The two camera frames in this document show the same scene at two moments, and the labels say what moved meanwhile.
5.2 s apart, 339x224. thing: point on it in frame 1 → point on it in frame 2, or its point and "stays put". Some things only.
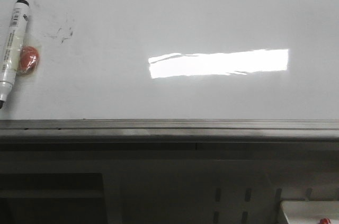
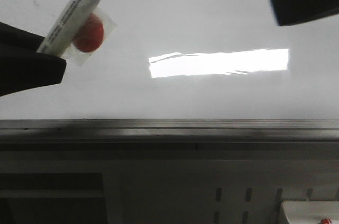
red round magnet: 28,61 → 95,33
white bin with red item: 311,211 stays put
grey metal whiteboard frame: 168,135 stays put
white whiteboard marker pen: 12,48 → 79,8
